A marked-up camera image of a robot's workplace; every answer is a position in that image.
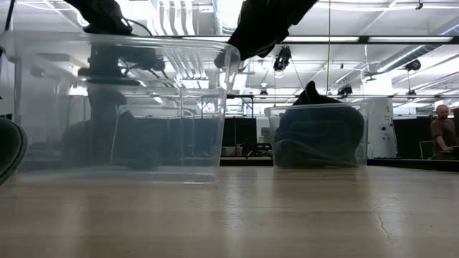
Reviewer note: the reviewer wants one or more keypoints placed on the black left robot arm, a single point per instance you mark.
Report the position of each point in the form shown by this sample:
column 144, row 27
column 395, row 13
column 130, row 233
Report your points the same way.
column 102, row 14

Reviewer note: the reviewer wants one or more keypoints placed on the grey-green beanie hat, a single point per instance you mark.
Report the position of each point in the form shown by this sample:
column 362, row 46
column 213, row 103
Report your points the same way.
column 312, row 156

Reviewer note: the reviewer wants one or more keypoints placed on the thin vertical pole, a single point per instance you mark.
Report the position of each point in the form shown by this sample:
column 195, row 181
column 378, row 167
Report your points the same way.
column 328, row 53

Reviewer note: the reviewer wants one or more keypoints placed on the small clear plastic bin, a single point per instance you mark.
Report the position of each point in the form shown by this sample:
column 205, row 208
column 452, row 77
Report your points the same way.
column 269, row 125

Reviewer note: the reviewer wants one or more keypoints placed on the black hanging device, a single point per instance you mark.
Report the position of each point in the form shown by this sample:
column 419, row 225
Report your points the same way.
column 345, row 90

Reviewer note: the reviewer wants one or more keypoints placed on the large clear plastic bin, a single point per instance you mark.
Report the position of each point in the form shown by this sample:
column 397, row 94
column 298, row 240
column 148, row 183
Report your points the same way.
column 201, row 107

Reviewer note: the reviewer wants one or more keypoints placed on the black partition panel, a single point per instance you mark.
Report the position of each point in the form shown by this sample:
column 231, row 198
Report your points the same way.
column 238, row 130

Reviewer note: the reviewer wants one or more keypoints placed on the white cylindrical machine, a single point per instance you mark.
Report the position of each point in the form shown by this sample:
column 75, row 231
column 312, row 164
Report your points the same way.
column 382, row 129

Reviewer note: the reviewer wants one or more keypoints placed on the office chair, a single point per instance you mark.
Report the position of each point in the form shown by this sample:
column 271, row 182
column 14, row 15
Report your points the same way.
column 426, row 148

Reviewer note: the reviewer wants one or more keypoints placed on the person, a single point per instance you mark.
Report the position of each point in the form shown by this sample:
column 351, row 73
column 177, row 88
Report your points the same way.
column 443, row 132

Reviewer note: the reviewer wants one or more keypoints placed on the black overhead camera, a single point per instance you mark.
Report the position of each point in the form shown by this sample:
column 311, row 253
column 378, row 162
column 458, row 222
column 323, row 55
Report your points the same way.
column 282, row 59

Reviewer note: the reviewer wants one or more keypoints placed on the silver ventilation duct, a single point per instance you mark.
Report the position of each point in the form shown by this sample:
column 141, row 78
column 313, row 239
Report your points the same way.
column 226, row 14
column 409, row 53

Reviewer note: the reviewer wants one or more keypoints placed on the black frame beam with lights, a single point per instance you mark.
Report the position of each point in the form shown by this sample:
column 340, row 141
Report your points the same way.
column 362, row 39

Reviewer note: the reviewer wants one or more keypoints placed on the black hanging camera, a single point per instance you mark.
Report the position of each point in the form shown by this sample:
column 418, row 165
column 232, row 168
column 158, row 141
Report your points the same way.
column 413, row 65

